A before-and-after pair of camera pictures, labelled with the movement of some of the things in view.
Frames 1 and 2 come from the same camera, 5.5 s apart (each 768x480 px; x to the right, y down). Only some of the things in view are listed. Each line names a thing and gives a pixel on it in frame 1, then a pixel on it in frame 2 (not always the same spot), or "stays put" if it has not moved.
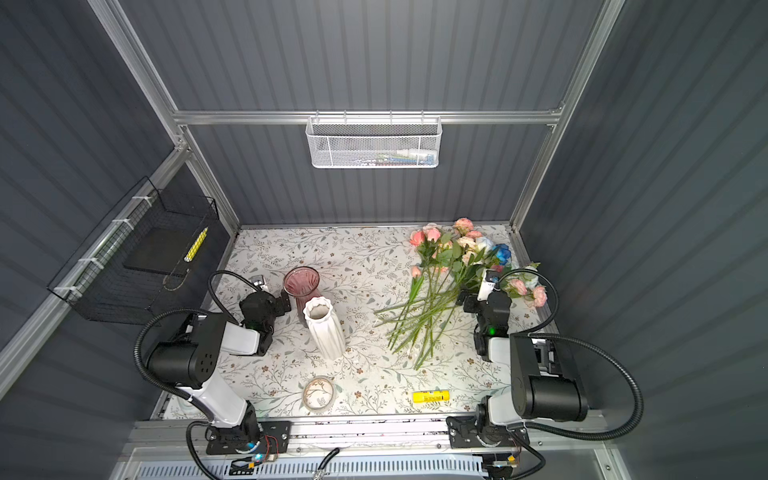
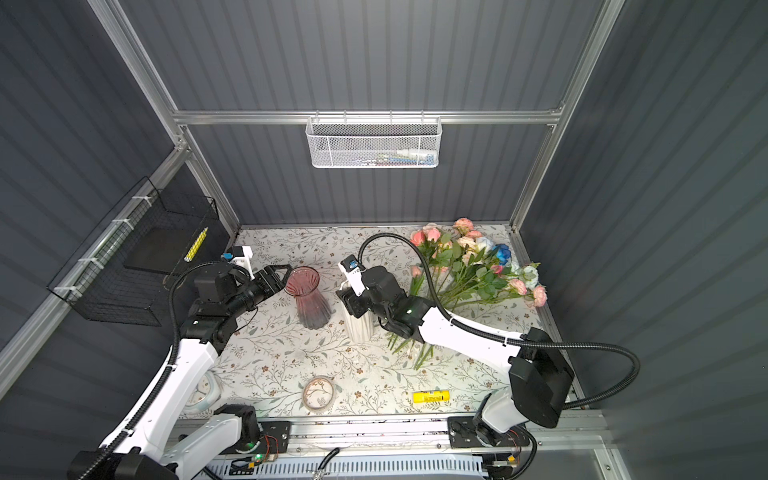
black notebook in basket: [164, 250] stays put
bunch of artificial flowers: [445, 266] stays put
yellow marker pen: [195, 248] stays put
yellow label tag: [424, 397] stays put
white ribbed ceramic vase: [326, 327] -> [360, 330]
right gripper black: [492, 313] -> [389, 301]
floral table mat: [328, 356] stays put
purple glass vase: [302, 283] stays put
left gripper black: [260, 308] -> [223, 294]
